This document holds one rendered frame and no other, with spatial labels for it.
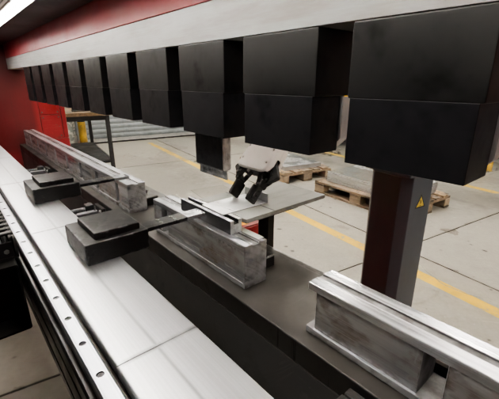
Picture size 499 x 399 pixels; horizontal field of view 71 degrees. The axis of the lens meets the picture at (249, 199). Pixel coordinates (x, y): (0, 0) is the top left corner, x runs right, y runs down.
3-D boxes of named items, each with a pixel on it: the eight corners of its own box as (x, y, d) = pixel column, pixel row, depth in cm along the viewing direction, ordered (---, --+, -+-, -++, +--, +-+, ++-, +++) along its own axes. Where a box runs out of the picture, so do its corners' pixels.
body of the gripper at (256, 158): (255, 123, 87) (232, 161, 86) (285, 127, 80) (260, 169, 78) (271, 141, 92) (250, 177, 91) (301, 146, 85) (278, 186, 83)
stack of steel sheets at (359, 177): (437, 192, 375) (439, 181, 371) (402, 203, 341) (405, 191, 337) (359, 172, 454) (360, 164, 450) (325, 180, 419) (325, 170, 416)
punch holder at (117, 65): (162, 118, 98) (158, 54, 93) (133, 120, 93) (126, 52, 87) (139, 115, 109) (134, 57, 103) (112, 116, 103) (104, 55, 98)
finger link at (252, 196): (258, 173, 81) (244, 198, 80) (268, 176, 79) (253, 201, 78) (265, 180, 84) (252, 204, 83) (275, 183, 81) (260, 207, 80)
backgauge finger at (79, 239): (217, 226, 74) (216, 203, 72) (88, 267, 58) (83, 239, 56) (187, 210, 83) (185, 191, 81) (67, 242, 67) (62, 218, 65)
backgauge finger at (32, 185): (135, 185, 103) (134, 169, 101) (35, 204, 87) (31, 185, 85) (119, 176, 112) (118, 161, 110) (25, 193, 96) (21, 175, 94)
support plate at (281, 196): (325, 198, 90) (325, 194, 90) (245, 223, 74) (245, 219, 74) (275, 183, 103) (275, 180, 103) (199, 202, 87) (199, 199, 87)
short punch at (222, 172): (230, 179, 74) (230, 133, 70) (223, 180, 72) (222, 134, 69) (204, 170, 81) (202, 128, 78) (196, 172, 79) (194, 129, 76)
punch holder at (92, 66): (133, 113, 112) (127, 58, 107) (106, 115, 107) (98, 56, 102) (115, 110, 123) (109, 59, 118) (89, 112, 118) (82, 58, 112)
